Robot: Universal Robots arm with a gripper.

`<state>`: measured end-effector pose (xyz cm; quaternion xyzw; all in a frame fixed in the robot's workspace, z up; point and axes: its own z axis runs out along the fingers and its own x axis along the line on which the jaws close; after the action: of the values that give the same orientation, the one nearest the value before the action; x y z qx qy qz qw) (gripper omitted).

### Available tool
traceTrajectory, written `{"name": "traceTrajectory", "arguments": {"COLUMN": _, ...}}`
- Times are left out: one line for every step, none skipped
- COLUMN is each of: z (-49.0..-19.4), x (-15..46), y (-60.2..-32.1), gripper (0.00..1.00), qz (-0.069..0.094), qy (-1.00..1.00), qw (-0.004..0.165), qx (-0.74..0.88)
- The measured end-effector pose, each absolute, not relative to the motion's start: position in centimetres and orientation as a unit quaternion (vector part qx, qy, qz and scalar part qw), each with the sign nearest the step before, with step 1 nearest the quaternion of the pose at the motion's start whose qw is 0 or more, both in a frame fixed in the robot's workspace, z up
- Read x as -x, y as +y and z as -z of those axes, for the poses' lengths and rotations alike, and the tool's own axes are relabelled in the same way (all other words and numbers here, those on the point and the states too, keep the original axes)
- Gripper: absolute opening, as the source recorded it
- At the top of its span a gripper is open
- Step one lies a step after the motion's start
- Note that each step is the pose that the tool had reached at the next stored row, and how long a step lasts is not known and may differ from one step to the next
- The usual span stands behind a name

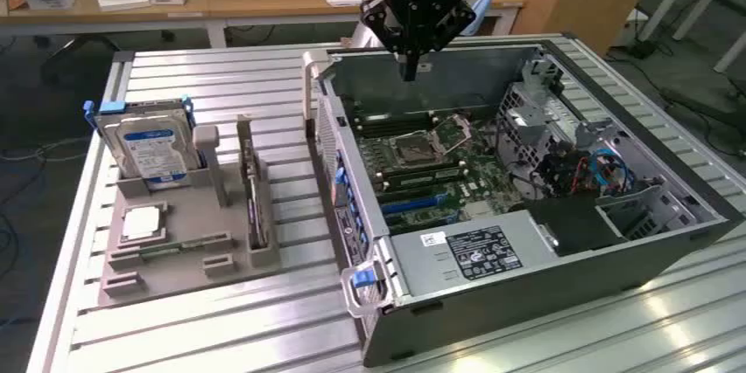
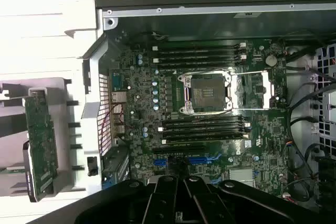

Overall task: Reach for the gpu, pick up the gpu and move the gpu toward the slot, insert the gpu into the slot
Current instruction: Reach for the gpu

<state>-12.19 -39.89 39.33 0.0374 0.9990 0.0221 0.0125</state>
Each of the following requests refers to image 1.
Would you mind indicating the grey parts rack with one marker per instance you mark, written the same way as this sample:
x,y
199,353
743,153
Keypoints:
x,y
187,216

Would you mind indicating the metal drive cage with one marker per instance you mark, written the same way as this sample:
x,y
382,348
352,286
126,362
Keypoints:
x,y
530,115

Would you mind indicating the metal socket cover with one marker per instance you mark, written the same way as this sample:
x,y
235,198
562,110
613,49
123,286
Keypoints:
x,y
451,130

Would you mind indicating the black graphics card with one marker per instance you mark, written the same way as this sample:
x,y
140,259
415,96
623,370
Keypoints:
x,y
256,198

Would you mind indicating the blue expansion slot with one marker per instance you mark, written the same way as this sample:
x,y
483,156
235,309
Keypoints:
x,y
407,205

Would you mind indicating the CPU socket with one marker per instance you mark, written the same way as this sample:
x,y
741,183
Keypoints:
x,y
414,150

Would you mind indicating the black RAM stick with labels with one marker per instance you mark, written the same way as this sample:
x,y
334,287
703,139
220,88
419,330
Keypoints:
x,y
422,177

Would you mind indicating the grey disk bay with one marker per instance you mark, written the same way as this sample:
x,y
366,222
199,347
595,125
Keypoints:
x,y
641,211

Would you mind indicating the wooden desk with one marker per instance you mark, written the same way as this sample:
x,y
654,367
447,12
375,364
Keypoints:
x,y
262,2

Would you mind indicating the open black PC case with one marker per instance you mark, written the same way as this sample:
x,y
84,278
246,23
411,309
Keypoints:
x,y
525,303

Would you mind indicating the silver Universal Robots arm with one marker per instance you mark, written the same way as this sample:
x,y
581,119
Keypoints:
x,y
367,36

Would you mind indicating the grey power supply unit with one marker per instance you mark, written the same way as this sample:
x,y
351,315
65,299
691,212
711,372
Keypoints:
x,y
426,268

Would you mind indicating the black RAM slot row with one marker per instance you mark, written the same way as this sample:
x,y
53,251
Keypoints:
x,y
384,122

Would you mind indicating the green motherboard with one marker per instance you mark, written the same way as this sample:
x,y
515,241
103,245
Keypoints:
x,y
431,216

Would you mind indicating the hard disk with blue carrier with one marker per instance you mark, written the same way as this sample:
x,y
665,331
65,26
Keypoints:
x,y
148,150

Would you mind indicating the green RAM stick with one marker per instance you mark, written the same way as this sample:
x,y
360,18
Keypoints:
x,y
168,247

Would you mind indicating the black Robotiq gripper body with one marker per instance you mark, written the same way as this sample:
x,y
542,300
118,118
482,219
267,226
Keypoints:
x,y
422,2

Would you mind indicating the black chair base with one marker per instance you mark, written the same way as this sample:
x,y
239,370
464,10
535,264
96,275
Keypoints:
x,y
76,47

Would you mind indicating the silver CPU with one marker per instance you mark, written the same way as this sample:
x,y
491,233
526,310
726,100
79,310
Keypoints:
x,y
142,222

